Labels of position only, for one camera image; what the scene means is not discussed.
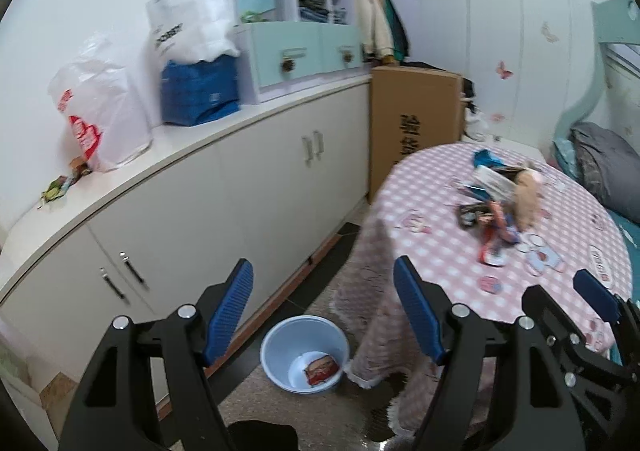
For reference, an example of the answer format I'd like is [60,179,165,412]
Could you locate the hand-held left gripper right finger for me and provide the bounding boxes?
[394,256,586,451]

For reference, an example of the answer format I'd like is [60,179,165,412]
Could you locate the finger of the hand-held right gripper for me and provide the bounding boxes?
[521,285,626,392]
[573,269,640,367]

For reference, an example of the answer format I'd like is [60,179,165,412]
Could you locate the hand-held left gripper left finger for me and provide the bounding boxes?
[59,258,254,451]

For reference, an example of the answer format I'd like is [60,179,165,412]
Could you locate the blue plastic basin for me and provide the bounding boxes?
[260,315,351,394]

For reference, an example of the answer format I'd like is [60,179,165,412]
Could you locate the narrow blue wrapper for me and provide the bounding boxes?
[477,201,521,266]

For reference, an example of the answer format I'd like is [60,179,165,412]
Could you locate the teal bed sheet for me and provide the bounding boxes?
[605,208,640,292]

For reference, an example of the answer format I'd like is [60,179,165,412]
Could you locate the red snack wrapper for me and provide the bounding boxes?
[304,355,340,386]

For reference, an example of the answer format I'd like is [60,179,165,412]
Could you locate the dark snack wrapper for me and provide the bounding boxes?
[456,203,496,231]

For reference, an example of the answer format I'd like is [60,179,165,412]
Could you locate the crumpled beige paper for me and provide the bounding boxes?
[512,168,546,232]

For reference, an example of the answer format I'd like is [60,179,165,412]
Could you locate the pink checked tablecloth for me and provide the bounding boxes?
[330,142,632,434]

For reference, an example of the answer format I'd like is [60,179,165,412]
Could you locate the white sideboard cabinet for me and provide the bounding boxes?
[0,68,373,432]

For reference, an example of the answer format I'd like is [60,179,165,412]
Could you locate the dark cloth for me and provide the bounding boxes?
[227,421,301,451]

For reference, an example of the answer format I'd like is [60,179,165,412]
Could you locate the grey blanket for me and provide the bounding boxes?
[570,122,640,224]

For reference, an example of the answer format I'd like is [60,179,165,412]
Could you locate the teal patterned pillow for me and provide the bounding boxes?
[552,138,581,176]

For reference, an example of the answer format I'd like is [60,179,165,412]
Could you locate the blue snack packet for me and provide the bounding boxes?
[474,149,503,169]

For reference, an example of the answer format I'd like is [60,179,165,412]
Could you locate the small white plastic bag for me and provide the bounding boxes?
[465,111,490,142]

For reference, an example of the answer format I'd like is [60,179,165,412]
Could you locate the small colourful wrappers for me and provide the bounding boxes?
[40,158,93,204]

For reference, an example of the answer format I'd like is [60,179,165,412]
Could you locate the brown cardboard box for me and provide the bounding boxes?
[367,65,466,206]

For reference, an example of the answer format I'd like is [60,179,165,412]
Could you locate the blue woven bag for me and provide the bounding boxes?
[160,55,241,126]

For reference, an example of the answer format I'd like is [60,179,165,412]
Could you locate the white plastic bag red print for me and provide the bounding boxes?
[47,31,153,174]

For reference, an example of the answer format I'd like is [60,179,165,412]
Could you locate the mint drawer cabinet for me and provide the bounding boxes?
[232,22,365,105]

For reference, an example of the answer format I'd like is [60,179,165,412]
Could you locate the hanging dark green garment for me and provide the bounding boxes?
[380,0,411,64]

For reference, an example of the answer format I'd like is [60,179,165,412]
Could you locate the white plastic bag black print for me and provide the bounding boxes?
[145,0,242,66]

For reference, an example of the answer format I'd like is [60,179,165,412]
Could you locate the hanging beige garment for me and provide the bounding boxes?
[352,0,396,64]

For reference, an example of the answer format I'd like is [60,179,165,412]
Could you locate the mint bed frame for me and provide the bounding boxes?
[552,0,640,162]

